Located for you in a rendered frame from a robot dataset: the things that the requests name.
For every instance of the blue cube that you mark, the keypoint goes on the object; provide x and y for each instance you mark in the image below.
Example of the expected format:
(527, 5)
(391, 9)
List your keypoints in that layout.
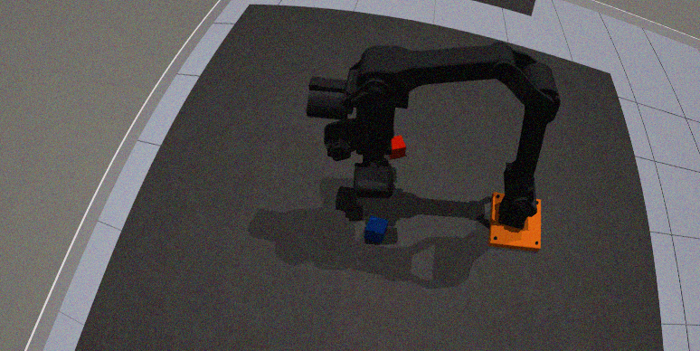
(376, 229)

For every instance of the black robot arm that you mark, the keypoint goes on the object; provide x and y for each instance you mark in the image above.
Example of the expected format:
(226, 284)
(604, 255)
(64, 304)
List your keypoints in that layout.
(382, 79)

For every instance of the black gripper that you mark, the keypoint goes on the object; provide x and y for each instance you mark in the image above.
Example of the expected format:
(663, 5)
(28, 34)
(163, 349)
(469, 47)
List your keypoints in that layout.
(374, 177)

